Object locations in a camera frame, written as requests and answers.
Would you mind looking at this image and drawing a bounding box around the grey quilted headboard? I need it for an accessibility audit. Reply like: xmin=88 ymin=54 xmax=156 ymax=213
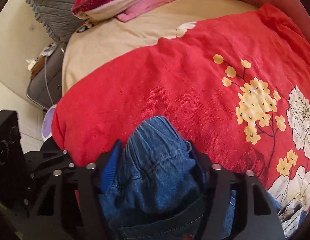
xmin=25 ymin=0 xmax=83 ymax=43

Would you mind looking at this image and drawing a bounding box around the beige bed sheet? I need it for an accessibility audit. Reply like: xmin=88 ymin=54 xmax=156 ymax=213
xmin=62 ymin=0 xmax=256 ymax=93

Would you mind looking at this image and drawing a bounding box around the red floral blanket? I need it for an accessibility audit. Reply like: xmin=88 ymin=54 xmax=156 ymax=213
xmin=52 ymin=4 xmax=310 ymax=239

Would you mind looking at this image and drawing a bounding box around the grey bedside table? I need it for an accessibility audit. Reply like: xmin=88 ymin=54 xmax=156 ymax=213
xmin=26 ymin=43 xmax=67 ymax=110

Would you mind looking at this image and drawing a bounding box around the blue denim pants lace hem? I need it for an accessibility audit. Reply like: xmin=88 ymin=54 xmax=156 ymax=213
xmin=98 ymin=115 xmax=283 ymax=240

